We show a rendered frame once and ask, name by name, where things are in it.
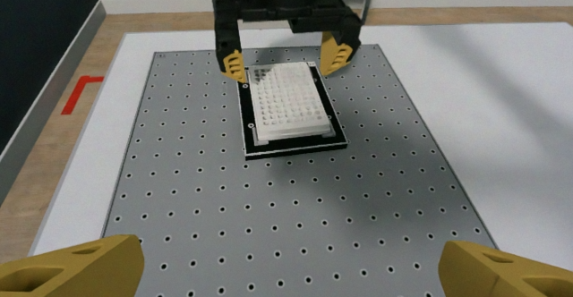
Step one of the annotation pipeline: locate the black flat plate with grey corner clips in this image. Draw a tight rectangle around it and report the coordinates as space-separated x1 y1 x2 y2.
236 62 348 161

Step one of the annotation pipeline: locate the white well plate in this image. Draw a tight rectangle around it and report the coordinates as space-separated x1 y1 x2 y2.
248 62 330 140

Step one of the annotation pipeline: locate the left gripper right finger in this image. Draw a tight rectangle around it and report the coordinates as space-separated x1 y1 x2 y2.
438 241 573 297

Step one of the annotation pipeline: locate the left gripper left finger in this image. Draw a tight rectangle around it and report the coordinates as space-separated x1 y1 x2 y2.
0 234 145 297

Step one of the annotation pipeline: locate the grey perforated breadboard plate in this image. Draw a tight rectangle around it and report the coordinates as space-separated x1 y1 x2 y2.
99 44 500 297

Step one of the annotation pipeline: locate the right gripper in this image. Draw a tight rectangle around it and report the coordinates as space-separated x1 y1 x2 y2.
214 0 363 82

